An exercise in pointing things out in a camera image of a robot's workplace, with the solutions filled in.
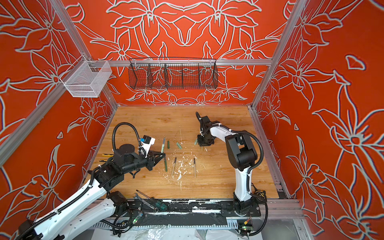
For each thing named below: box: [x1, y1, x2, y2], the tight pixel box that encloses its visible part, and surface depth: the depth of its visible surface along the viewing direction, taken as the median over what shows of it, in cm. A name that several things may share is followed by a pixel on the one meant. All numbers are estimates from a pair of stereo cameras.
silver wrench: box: [133, 193, 159, 213], surface depth 76 cm
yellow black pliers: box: [99, 153, 114, 162], surface depth 93 cm
